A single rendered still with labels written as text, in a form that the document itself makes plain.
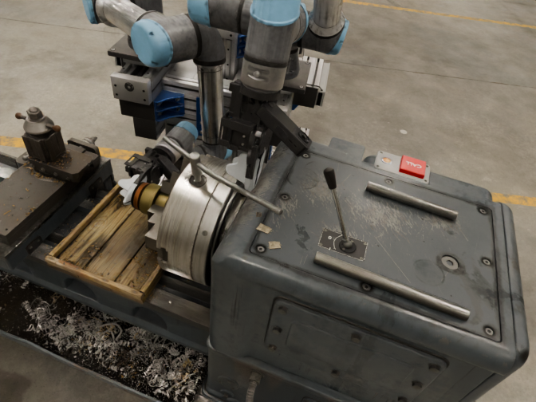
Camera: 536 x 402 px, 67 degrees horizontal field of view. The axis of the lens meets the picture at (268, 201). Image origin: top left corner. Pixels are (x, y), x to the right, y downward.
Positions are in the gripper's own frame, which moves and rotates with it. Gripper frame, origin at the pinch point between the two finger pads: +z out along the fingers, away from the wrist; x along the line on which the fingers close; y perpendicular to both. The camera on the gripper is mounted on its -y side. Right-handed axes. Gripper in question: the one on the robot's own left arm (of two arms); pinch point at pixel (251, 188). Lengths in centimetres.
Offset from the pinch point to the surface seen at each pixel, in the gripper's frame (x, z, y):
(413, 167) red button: -28.9, -3.0, -31.4
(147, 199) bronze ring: -9.4, 18.2, 28.5
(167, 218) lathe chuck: 1.2, 13.3, 17.0
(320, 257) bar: 7.0, 5.2, -17.0
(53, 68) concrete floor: -222, 79, 250
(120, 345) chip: -7, 75, 34
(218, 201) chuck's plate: -3.4, 7.8, 7.7
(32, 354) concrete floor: -22, 130, 89
